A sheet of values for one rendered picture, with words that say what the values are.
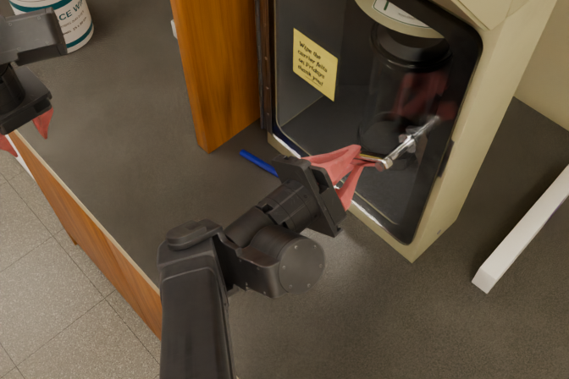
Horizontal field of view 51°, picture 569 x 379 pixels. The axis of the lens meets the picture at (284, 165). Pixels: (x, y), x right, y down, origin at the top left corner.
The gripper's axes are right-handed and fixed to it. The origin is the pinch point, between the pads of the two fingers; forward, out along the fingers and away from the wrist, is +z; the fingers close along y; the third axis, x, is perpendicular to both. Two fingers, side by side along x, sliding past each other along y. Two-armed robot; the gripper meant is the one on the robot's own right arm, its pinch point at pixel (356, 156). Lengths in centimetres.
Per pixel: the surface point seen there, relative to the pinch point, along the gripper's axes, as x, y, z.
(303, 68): 9.1, 10.1, 3.9
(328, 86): 5.3, 7.4, 3.9
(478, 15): -24.4, 16.9, -0.4
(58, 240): 146, -37, -25
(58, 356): 119, -58, -46
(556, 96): 7, -20, 48
